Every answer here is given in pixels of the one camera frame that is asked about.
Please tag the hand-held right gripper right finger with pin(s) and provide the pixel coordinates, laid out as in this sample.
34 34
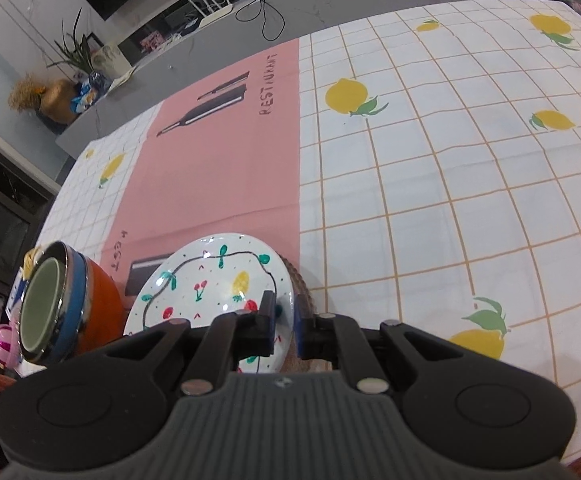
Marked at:
300 330

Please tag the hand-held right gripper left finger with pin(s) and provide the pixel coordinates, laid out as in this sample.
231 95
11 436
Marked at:
268 325

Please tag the white painted plate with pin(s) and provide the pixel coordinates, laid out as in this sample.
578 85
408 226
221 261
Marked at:
205 280

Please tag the orange steel bowl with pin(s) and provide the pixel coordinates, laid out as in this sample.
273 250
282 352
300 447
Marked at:
103 305

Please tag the green ceramic bowl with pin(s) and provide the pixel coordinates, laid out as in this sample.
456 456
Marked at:
43 305

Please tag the pink bottle print table runner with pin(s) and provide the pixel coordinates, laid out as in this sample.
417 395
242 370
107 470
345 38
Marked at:
220 170

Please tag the white lemon grid tablecloth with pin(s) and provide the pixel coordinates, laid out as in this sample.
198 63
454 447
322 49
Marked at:
445 210

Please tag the yellow paper flower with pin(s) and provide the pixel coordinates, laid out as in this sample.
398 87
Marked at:
31 260

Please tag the pink striped ornament ball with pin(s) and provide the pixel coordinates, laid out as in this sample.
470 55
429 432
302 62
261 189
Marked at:
4 345

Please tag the white paper sheet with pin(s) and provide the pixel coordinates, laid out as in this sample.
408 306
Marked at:
120 79

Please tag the dark glass cabinet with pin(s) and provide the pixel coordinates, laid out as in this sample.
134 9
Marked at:
0 220

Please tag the blue snack packets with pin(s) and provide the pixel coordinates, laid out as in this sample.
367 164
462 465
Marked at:
84 96

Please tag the blue glass vase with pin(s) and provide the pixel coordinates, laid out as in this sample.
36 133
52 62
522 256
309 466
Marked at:
97 81

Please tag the pink box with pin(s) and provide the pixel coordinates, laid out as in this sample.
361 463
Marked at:
151 41

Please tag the golden vase with dried flowers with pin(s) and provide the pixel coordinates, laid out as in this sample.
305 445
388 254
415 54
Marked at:
50 100

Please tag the green plant in white pot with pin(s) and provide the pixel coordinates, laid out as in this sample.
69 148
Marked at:
103 55

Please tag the white router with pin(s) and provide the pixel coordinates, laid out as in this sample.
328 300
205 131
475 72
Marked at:
210 10

